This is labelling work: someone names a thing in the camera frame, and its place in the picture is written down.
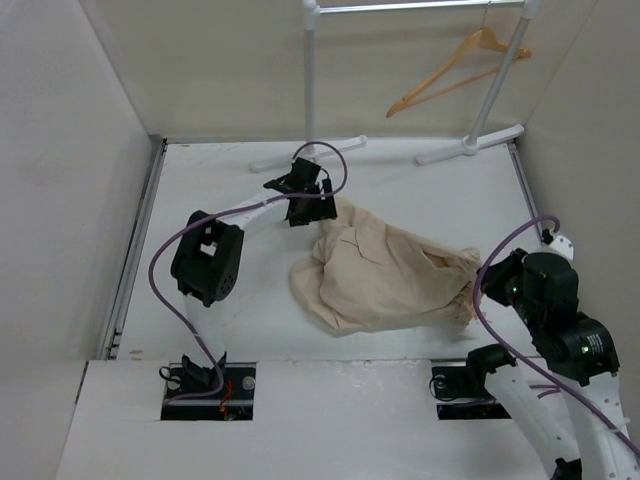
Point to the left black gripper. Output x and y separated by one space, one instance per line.
324 210

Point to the white clothes rack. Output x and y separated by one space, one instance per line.
483 38

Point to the beige trousers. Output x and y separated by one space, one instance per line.
366 275

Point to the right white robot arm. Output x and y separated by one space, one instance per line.
581 361

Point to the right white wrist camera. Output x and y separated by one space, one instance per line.
556 243

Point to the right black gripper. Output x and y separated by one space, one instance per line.
491 282

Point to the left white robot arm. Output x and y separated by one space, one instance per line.
207 260

